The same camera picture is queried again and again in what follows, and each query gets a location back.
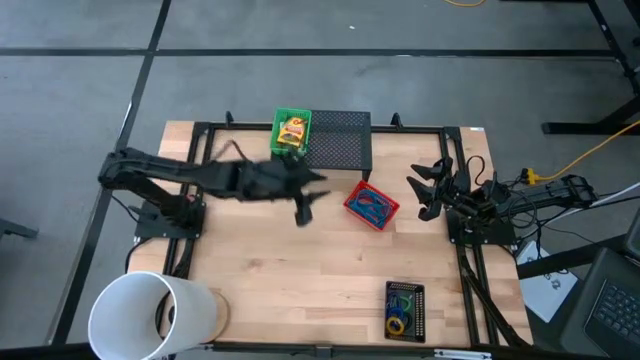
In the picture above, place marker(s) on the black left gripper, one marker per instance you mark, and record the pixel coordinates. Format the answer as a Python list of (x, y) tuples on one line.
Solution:
[(265, 180)]

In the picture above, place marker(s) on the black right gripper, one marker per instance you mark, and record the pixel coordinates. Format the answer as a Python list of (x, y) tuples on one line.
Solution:
[(457, 192)]

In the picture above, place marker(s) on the red plastic basket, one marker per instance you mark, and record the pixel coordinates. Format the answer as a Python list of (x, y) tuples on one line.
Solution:
[(351, 194)]

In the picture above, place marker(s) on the yellow snack packets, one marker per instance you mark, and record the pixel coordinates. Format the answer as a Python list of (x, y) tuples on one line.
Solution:
[(291, 132)]

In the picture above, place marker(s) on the green plastic basket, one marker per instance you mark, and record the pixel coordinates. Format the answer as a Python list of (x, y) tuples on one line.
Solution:
[(292, 111)]

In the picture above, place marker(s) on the green coil wristband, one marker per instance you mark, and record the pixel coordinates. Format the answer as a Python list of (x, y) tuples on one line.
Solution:
[(410, 302)]

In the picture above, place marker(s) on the blue coil wristband keyring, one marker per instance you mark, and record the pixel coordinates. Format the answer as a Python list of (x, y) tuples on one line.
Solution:
[(394, 305)]

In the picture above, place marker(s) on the yellow coil wristband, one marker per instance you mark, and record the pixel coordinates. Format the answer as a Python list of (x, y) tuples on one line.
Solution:
[(388, 326)]

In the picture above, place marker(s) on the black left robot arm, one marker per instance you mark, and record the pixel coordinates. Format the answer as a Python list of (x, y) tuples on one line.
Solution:
[(150, 167)]

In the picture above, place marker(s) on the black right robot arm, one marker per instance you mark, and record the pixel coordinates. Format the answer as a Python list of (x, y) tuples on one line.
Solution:
[(550, 192)]

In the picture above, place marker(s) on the black desk legs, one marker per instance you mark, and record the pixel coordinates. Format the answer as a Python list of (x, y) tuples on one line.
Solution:
[(575, 128)]

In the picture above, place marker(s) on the black mesh shelf riser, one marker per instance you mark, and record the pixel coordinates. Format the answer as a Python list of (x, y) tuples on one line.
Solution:
[(340, 140)]

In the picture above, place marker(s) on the black plastic basket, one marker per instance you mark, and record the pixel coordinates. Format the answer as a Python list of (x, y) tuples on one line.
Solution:
[(421, 320)]

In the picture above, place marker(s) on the white box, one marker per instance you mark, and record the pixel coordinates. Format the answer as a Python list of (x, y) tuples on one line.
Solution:
[(545, 295)]

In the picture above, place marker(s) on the silver label plate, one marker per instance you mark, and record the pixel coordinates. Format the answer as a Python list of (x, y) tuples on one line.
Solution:
[(460, 355)]

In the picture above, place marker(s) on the white cylinder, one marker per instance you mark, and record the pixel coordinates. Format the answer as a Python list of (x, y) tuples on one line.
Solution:
[(130, 320)]

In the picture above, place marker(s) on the dark grey laptop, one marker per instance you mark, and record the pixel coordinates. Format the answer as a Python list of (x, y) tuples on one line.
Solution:
[(615, 310)]

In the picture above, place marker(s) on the black chair base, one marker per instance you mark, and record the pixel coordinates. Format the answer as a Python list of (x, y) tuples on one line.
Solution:
[(15, 231)]

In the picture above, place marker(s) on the black aluminium table frame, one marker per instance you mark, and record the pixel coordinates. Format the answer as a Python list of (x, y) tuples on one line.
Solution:
[(240, 127)]

